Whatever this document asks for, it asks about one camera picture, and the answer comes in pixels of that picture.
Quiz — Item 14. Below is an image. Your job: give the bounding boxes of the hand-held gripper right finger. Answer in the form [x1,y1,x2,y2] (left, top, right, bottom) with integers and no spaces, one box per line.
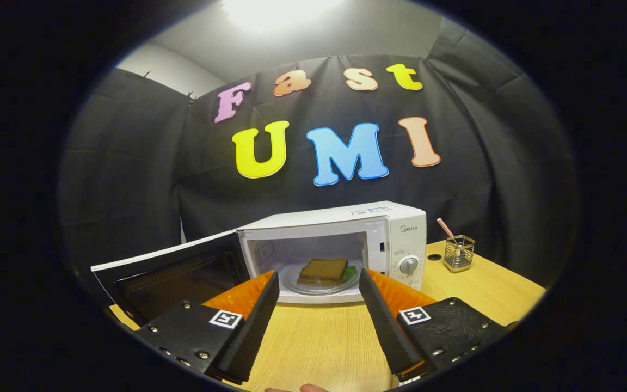
[358,268,510,382]

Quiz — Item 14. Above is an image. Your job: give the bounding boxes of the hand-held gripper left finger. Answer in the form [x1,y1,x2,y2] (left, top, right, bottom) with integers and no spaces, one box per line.
[135,271,280,383]

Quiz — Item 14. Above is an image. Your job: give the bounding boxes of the brown bread sandwich with lettuce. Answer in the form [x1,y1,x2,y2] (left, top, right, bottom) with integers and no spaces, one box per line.
[297,259,356,286]

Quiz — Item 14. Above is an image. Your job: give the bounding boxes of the white microwave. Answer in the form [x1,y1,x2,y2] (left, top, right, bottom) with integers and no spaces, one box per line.
[90,201,428,327]

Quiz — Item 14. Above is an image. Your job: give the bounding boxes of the metal wire mesh holder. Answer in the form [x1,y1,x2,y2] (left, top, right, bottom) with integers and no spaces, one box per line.
[444,235,476,273]

